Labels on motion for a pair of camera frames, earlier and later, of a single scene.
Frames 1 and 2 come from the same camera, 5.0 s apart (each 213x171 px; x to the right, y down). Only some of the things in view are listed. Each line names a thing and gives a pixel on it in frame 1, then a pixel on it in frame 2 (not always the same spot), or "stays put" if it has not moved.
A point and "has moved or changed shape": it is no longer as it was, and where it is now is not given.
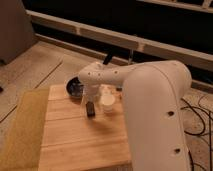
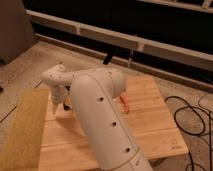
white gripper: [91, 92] → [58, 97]
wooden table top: [24, 142] stays put
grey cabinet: [17, 34] stays put
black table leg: [107, 57] stays put
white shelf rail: [123, 40] stays put
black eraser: [90, 106] has moved or changed shape
